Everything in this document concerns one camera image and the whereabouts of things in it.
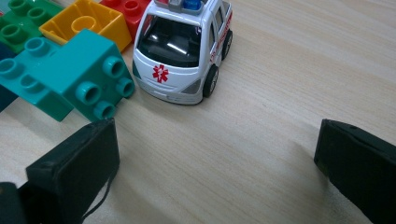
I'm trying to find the green toy brick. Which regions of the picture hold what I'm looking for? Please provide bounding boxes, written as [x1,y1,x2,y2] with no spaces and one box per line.
[0,0,64,54]

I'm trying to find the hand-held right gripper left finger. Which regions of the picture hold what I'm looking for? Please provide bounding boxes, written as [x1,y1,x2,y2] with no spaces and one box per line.
[18,118,121,224]

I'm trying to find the red toy brick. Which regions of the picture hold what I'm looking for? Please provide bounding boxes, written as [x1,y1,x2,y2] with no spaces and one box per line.
[100,0,152,41]

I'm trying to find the yellow-orange toy brick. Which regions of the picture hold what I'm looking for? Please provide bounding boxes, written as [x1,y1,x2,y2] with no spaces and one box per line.
[39,0,133,52]

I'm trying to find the teal toy brick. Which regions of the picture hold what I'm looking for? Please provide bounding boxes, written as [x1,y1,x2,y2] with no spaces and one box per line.
[0,36,76,123]
[32,29,135,122]

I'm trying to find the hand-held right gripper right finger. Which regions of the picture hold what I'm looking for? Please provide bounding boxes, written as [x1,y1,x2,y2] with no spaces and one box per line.
[313,119,396,224]

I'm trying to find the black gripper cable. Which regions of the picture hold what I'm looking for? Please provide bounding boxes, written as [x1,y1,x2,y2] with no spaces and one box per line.
[81,172,116,220]

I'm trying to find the white toy ambulance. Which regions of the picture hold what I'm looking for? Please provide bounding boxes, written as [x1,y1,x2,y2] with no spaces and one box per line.
[132,0,233,105]

